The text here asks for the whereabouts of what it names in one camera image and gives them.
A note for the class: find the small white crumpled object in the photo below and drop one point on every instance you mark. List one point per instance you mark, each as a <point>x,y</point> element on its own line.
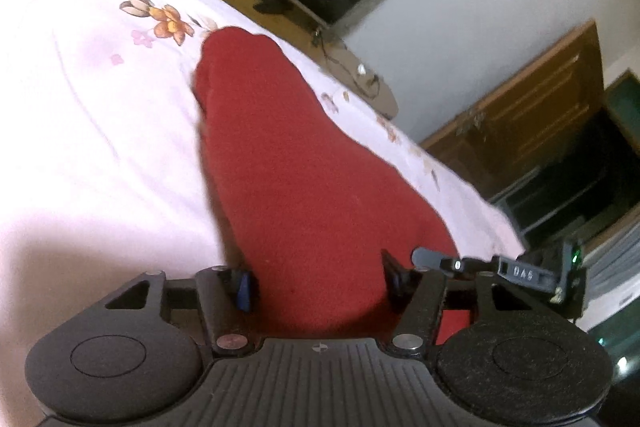
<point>361,69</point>

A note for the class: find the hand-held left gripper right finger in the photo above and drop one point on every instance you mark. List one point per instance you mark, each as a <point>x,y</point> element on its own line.
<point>397,282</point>

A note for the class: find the red knitted sweater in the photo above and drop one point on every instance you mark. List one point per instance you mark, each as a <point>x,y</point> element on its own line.
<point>300,182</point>

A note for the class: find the floral pink bed sheet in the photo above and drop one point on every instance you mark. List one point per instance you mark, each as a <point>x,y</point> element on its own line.
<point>100,132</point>

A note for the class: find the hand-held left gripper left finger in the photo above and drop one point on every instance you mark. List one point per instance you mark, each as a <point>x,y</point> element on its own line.
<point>244,292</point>

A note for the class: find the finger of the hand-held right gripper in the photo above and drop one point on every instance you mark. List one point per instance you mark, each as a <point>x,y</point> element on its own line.
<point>440,259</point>

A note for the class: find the brown wooden door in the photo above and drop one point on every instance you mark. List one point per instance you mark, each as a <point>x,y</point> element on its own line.
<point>540,107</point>

